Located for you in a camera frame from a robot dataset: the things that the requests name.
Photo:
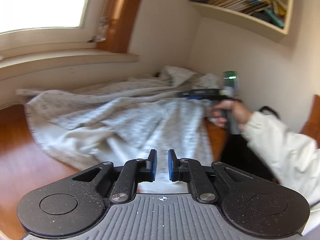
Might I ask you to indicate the white grey patterned garment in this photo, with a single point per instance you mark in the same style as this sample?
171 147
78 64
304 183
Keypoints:
125 120

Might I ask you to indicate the wooden furniture panel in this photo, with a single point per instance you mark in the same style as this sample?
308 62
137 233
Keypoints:
312 122

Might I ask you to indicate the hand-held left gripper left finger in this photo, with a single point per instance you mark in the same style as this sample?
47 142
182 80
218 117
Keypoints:
153 166

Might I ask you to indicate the beige wall shelf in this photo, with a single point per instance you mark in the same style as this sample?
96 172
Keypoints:
240 17

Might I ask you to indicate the beige window sill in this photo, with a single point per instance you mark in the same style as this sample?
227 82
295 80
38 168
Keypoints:
62 60

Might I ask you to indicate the person's right hand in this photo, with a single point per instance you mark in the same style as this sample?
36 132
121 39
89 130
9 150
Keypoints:
243 115

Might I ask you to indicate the bright window pane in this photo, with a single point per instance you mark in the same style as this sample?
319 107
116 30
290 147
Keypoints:
42 2

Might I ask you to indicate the wooden window frame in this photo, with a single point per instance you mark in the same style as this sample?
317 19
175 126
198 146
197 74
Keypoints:
122 17

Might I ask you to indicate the person's right forearm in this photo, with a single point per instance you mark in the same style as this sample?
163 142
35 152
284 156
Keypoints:
280 150

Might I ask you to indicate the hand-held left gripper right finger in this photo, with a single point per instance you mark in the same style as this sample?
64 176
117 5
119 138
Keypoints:
172 166

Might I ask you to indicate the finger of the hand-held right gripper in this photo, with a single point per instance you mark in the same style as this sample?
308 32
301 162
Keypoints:
195 97
202 91

